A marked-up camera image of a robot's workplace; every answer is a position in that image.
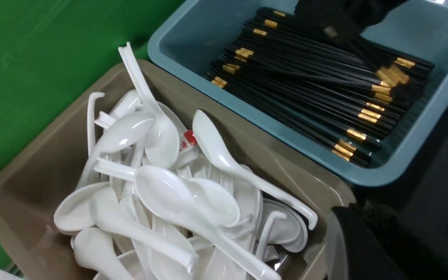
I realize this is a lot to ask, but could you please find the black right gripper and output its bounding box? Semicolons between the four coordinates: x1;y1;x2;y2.
294;0;406;43

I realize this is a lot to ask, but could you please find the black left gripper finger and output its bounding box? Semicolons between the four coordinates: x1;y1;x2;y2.
325;203;448;280

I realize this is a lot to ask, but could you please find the bundle of black chopsticks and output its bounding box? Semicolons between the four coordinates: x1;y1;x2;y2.
203;7;435;168

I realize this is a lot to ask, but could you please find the black textured serving tray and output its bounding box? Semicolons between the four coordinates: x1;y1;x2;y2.
352;108;448;240

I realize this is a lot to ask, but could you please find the blue plastic chopstick bin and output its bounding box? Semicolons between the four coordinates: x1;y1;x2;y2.
148;0;448;187

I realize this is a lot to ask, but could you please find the white soup spoon long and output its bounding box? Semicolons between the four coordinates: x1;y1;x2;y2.
192;109;319;231

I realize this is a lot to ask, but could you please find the white soup spoon centre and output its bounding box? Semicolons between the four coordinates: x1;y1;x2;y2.
94;159;283;280

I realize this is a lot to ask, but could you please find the white soup spoon upright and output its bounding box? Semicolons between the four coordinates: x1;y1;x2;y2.
118;42;180;169

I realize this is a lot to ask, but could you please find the white soup spoon left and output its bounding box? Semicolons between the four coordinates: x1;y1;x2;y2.
76;112;156;189

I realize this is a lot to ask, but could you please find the green backdrop cloth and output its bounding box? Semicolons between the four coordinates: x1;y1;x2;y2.
0;0;182;270

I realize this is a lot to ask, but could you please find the tan plastic spoon bin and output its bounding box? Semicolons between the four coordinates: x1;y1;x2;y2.
0;60;356;280

